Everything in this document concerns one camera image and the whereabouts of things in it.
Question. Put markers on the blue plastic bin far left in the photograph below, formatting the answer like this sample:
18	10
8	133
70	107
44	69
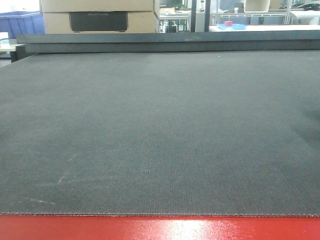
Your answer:
21	22

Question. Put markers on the black vertical pole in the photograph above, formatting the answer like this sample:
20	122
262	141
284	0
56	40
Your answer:
207	15

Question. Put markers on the small red block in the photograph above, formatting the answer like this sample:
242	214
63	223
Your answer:
228	23

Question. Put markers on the cardboard box with black panel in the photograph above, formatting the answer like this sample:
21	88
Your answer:
100	16

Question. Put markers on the white aluminium frame shelf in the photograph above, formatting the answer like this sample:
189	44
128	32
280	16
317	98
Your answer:
253	12

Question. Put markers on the dark grey conveyor belt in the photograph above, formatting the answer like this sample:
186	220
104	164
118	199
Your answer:
202	133

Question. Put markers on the dark conveyor far rail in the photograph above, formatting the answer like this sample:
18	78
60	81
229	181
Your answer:
185	42

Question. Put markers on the light blue shallow tray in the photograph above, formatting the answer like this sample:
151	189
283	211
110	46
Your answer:
234	26

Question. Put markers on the white background table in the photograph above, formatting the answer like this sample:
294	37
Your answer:
266	28

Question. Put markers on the red conveyor front edge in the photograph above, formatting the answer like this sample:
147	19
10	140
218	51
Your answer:
46	227

